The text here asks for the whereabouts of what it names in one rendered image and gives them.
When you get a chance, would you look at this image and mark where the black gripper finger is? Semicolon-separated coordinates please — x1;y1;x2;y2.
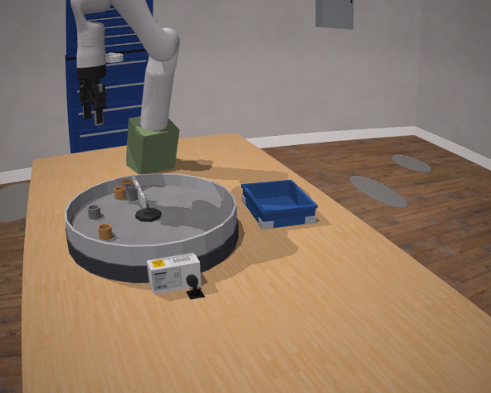
80;80;91;119
85;83;107;126

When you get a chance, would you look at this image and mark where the grey round turning table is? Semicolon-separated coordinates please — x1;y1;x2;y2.
65;173;239;299

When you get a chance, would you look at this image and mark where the blue crate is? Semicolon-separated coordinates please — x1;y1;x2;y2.
241;180;318;230

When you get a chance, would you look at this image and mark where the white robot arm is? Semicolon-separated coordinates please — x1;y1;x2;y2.
70;0;180;131

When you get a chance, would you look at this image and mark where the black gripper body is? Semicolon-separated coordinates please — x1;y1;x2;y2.
77;65;106;98

